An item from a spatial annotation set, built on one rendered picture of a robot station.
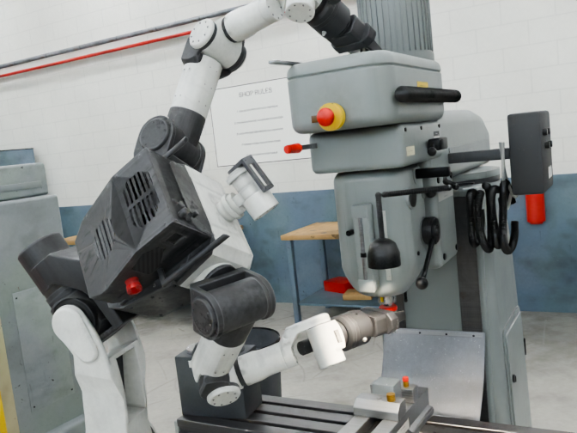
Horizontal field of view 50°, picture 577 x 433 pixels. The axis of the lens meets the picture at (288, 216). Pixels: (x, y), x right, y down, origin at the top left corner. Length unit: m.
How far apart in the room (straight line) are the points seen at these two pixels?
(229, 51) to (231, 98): 5.28
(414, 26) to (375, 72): 0.42
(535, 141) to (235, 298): 0.88
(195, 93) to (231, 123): 5.34
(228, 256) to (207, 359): 0.23
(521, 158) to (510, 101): 4.06
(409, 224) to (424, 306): 0.55
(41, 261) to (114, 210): 0.29
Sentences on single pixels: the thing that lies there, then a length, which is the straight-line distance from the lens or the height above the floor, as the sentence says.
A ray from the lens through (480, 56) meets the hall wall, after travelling 5.82.
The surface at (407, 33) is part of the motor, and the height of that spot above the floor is 1.97.
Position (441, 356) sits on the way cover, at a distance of 2.02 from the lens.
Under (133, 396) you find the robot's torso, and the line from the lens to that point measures 1.64.
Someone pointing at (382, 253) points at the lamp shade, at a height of 1.46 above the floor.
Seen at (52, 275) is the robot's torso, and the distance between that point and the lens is 1.53.
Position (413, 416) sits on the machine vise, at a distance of 1.76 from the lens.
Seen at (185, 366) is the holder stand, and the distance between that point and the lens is 1.95.
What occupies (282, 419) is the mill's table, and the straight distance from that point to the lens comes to 1.89.
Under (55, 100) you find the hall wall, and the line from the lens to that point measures 8.66.
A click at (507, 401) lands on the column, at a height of 0.85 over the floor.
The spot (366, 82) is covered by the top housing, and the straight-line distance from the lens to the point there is 1.36.
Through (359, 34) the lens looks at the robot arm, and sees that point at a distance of 1.53.
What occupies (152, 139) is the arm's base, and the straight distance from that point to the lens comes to 1.45.
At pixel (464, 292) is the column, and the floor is 1.21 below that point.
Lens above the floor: 1.72
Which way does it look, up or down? 7 degrees down
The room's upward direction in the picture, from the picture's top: 6 degrees counter-clockwise
